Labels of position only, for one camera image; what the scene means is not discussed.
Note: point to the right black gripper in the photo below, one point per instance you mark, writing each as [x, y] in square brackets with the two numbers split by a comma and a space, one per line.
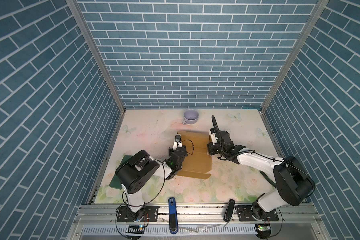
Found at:
[210, 147]

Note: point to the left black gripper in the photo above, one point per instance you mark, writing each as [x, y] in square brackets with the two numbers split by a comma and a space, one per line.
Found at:
[184, 149]

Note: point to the brown cardboard box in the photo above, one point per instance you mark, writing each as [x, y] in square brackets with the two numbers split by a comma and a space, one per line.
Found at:
[198, 163]

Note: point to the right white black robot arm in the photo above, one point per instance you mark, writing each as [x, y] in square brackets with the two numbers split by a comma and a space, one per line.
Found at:
[291, 183]

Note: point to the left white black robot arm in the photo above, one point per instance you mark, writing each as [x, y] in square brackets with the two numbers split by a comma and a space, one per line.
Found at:
[138, 169]

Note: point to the lavender ceramic cup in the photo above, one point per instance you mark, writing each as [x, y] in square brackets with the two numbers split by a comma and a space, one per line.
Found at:
[190, 117]

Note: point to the blue black handheld tool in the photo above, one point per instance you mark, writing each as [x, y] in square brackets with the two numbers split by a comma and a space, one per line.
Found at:
[173, 219]

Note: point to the green rectangular block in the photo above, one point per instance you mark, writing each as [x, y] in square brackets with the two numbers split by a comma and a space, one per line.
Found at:
[116, 182]

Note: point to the black handheld device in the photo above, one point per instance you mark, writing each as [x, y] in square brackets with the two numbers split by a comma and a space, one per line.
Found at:
[229, 211]

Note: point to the right green controller board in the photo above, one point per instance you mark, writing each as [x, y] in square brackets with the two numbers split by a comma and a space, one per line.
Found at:
[263, 228]

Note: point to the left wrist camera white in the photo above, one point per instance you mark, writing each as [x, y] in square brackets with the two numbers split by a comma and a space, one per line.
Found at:
[177, 142]

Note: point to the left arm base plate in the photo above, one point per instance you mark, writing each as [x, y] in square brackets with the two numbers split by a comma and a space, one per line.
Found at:
[126, 215]

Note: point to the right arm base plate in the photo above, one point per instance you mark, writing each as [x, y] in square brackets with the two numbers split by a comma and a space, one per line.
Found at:
[250, 213]

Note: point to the white slotted cable duct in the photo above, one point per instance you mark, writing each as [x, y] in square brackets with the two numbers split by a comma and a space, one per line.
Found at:
[164, 230]

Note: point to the aluminium front rail frame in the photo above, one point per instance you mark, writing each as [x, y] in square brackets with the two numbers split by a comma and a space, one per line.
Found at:
[295, 223]

